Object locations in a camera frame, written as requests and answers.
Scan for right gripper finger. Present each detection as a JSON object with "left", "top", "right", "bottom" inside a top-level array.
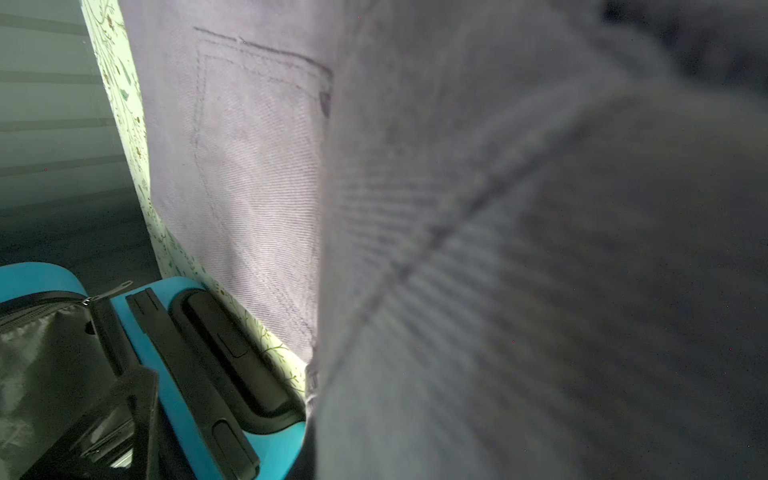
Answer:
[{"left": 22, "top": 366, "right": 159, "bottom": 479}]

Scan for purple jeans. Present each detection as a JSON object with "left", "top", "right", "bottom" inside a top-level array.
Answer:
[{"left": 120, "top": 1, "right": 767, "bottom": 479}]

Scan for blue hard-shell suitcase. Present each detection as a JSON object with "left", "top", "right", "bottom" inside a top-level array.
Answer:
[{"left": 1, "top": 262, "right": 306, "bottom": 480}]

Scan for floral table cloth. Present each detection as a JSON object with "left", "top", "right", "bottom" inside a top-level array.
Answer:
[{"left": 80, "top": 0, "right": 306, "bottom": 400}]

